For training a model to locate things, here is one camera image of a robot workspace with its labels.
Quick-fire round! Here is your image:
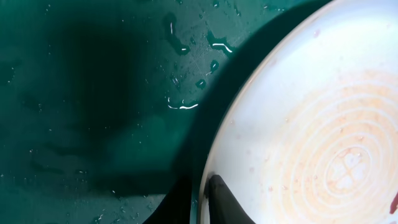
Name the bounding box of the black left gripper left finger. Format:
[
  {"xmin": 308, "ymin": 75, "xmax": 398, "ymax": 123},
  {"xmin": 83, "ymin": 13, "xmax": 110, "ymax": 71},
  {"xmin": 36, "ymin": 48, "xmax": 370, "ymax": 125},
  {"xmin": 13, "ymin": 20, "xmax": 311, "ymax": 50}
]
[{"xmin": 143, "ymin": 177, "xmax": 192, "ymax": 224}]

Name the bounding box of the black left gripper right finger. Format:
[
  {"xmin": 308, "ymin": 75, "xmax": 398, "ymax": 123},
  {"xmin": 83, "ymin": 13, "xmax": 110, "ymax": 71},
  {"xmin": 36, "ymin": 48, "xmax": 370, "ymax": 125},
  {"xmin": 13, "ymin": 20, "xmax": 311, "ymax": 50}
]
[{"xmin": 205, "ymin": 174, "xmax": 255, "ymax": 224}]

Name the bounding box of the light blue plate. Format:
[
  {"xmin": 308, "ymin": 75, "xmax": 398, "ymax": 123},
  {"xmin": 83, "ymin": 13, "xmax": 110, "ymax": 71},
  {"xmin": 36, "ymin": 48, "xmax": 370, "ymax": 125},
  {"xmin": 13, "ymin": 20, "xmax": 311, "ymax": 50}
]
[{"xmin": 201, "ymin": 0, "xmax": 397, "ymax": 223}]

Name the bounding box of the blue plastic tray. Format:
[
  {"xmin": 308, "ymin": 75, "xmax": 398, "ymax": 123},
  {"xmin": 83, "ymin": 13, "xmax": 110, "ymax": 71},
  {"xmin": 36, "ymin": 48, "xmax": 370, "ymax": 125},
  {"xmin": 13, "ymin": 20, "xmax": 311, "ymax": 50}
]
[{"xmin": 1, "ymin": 0, "xmax": 324, "ymax": 223}]

